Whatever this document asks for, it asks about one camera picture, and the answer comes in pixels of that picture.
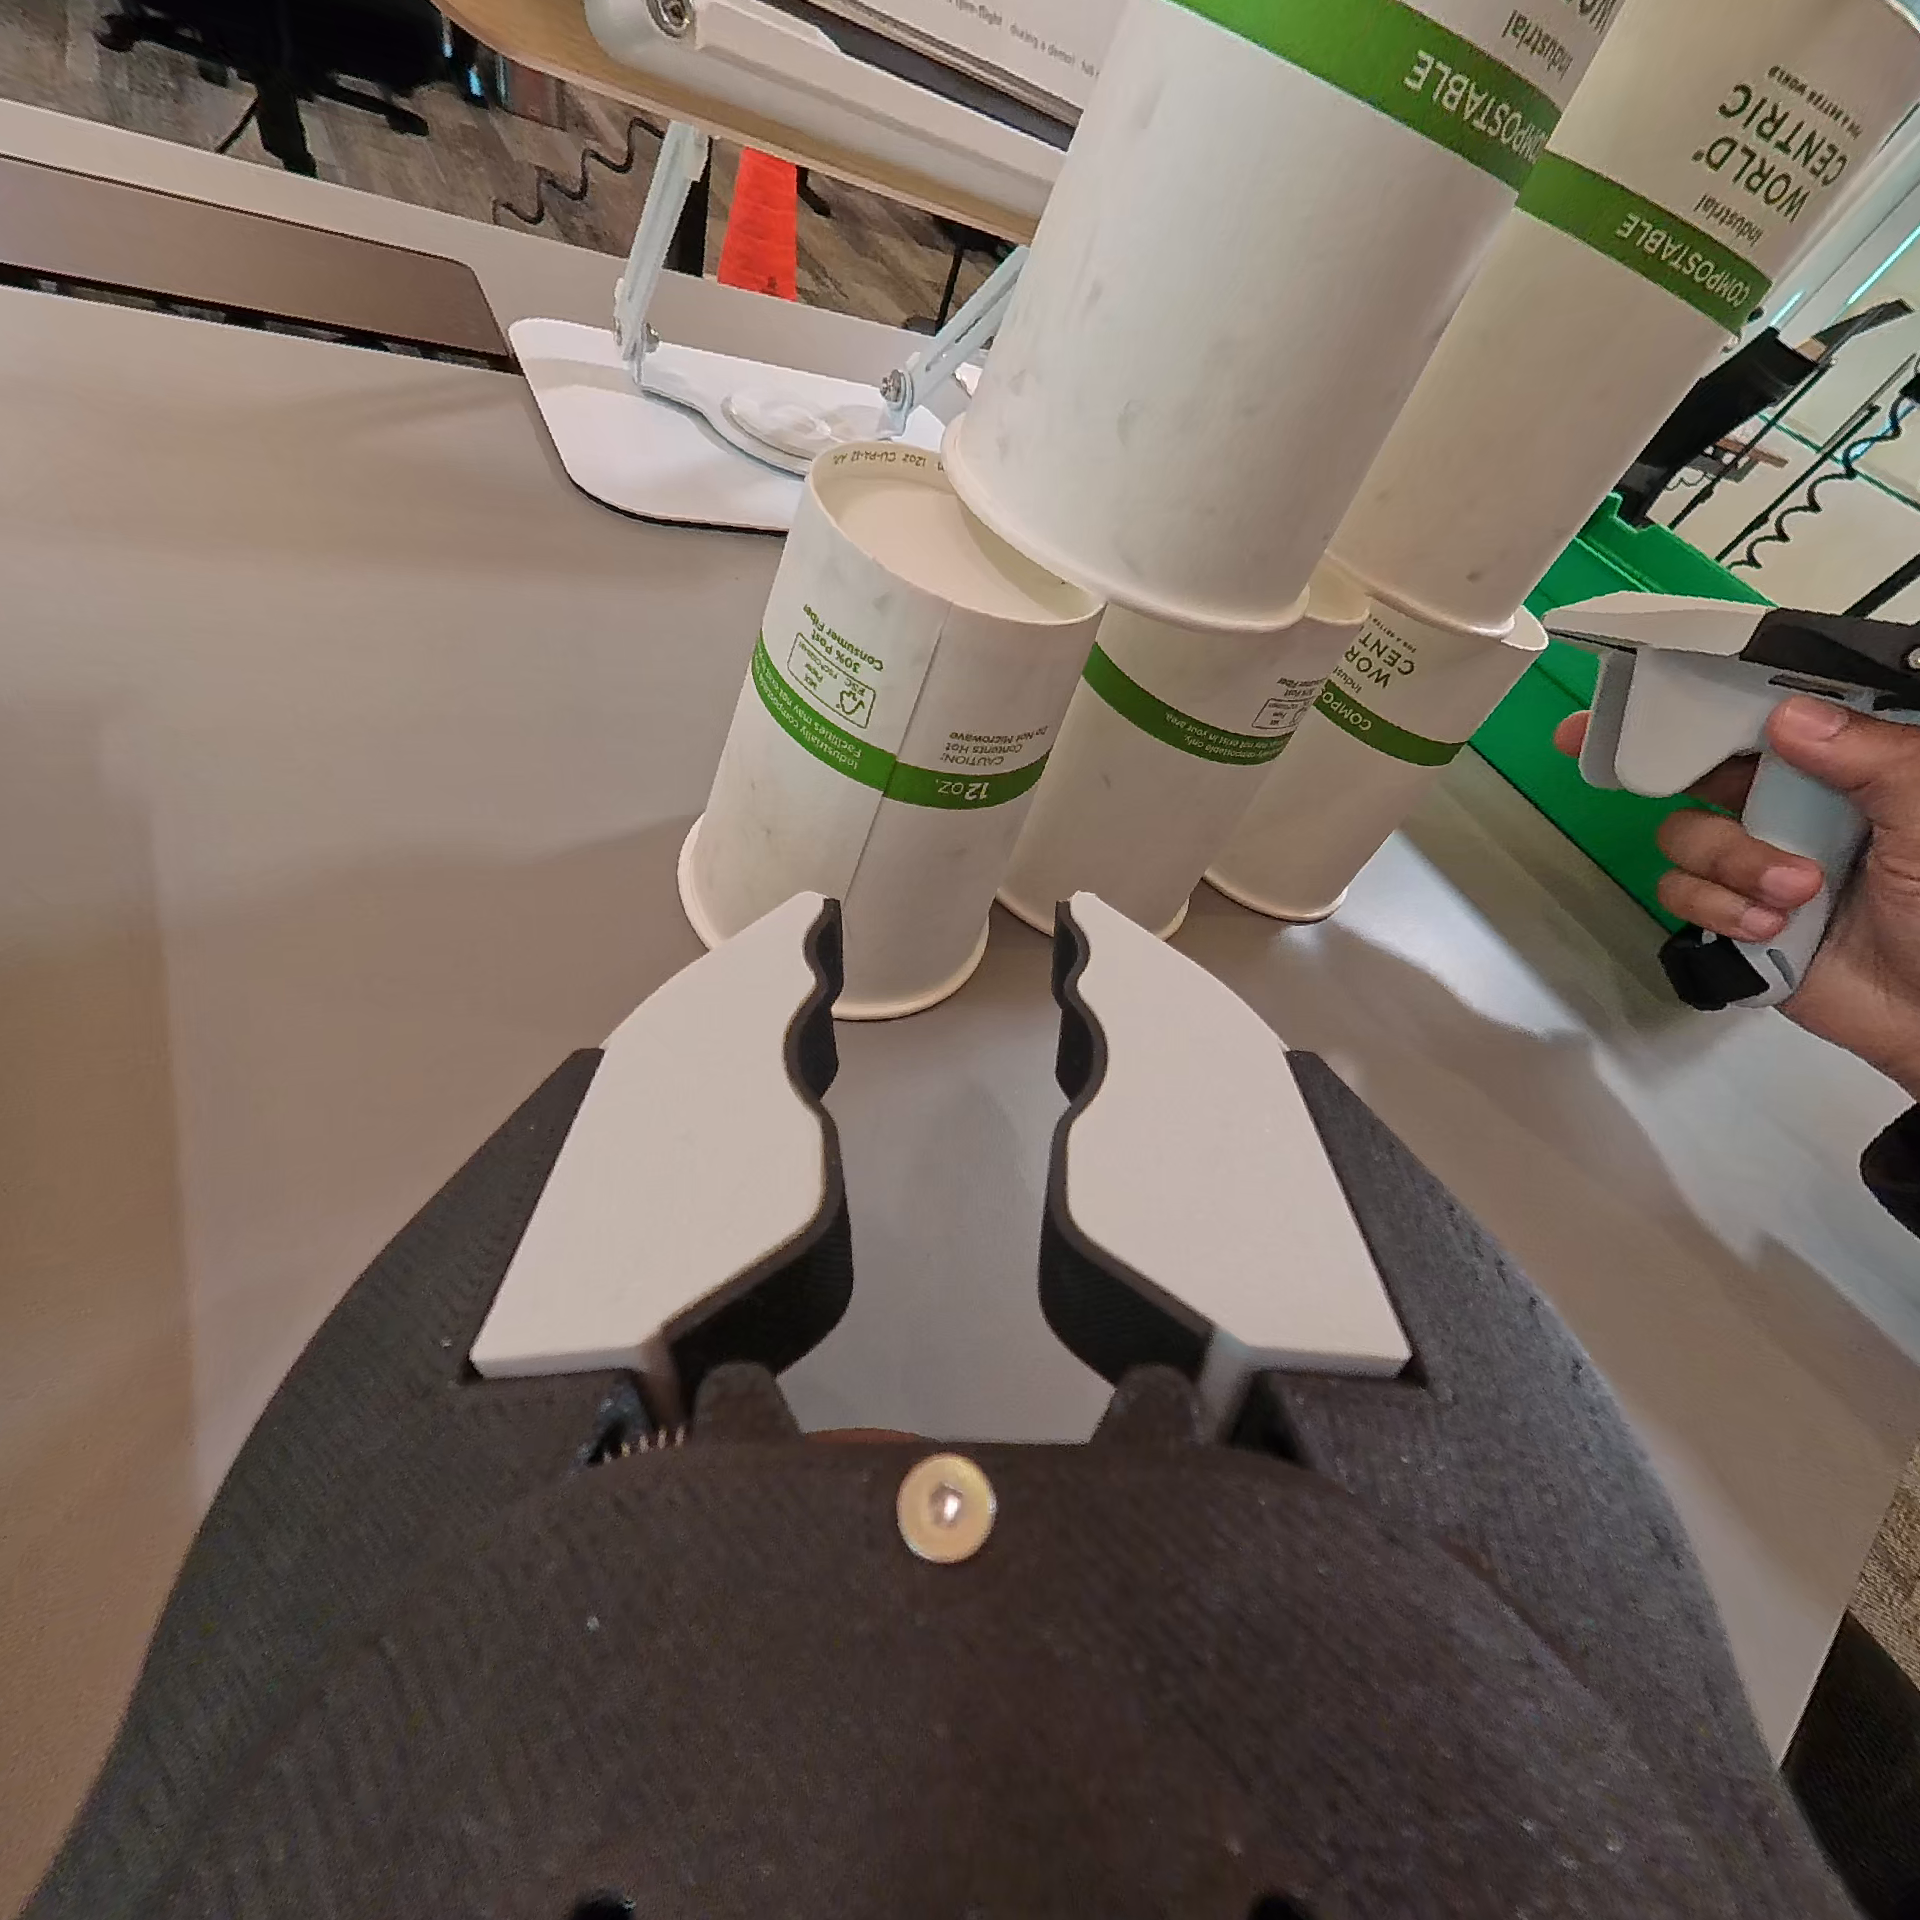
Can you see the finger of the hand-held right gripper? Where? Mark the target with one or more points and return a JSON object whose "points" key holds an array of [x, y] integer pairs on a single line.
{"points": [[1663, 623]]}

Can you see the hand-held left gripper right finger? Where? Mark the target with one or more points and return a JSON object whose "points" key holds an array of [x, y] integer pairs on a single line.
{"points": [[1214, 1173]]}

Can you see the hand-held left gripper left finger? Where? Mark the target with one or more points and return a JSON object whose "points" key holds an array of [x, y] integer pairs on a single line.
{"points": [[661, 1173]]}

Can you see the green plastic bin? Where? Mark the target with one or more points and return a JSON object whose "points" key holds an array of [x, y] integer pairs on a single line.
{"points": [[1587, 753]]}

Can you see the white paper cup green band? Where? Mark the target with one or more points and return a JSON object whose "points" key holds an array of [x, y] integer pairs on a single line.
{"points": [[1138, 781], [1575, 375], [840, 753], [1201, 330], [1349, 812]]}

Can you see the person's right forearm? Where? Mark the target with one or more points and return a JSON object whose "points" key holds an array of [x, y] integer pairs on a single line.
{"points": [[1896, 1179]]}

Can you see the grey desk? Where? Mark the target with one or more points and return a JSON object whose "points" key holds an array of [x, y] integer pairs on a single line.
{"points": [[300, 753]]}

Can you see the wooden document stand white base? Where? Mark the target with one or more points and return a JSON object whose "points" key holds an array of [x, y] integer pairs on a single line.
{"points": [[602, 408]]}

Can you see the printed instruction sheet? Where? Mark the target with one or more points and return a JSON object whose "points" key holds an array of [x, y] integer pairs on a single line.
{"points": [[1038, 38]]}

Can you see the orange traffic cone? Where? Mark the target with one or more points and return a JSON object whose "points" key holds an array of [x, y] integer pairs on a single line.
{"points": [[760, 225]]}

